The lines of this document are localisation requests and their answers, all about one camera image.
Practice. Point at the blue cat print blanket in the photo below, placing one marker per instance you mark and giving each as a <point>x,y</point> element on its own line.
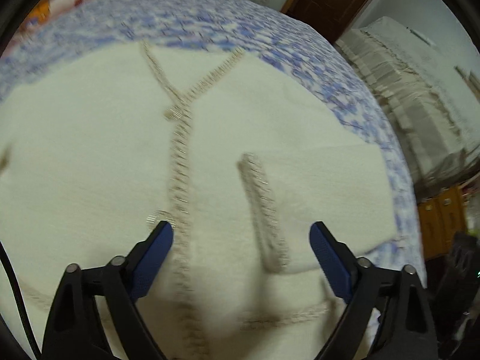
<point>216,26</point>

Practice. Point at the cream fuzzy cardigan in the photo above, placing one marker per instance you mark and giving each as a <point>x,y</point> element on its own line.
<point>240,157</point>

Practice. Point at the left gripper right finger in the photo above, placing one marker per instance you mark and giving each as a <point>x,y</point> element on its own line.
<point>406,327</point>

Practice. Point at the wooden drawer cabinet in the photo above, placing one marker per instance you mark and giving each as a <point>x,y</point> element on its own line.
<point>441,217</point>

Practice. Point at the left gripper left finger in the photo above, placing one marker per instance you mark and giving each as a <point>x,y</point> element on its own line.
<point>74,329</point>

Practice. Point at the beige lace covered furniture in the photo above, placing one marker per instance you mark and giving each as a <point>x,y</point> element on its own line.
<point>433,112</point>

